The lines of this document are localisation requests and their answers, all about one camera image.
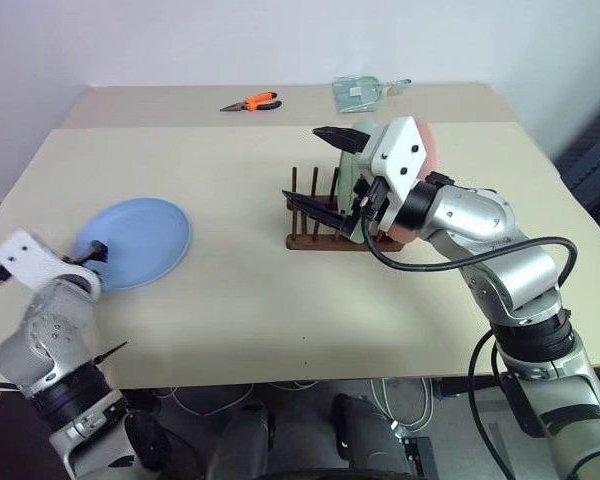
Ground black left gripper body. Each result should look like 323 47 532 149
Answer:
62 249 94 269

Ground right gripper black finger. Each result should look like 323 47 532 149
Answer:
311 126 372 156
281 189 358 238

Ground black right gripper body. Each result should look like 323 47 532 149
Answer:
347 172 392 242

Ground blue plate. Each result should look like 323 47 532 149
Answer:
74 197 194 293

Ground wooden dish rack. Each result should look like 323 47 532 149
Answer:
281 166 404 252

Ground green plate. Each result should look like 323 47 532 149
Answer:
335 117 380 221

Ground clear plastic bag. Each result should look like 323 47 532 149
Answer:
330 74 413 113

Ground pink plate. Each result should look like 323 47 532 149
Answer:
385 121 440 246

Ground black office chair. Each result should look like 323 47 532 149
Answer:
556 97 600 214

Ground black box under table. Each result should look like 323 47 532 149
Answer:
403 435 439 480

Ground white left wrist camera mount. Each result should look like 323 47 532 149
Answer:
0 228 103 297

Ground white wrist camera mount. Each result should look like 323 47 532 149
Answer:
0 228 103 297
357 115 430 234

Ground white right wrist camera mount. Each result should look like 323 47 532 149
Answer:
357 115 430 234

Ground orange-handled pliers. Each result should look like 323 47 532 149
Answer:
218 91 283 114

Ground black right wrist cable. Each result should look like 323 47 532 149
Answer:
357 190 580 302

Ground white floor cables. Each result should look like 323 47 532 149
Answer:
157 377 439 436

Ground black right arm body cable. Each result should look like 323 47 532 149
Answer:
467 333 514 480

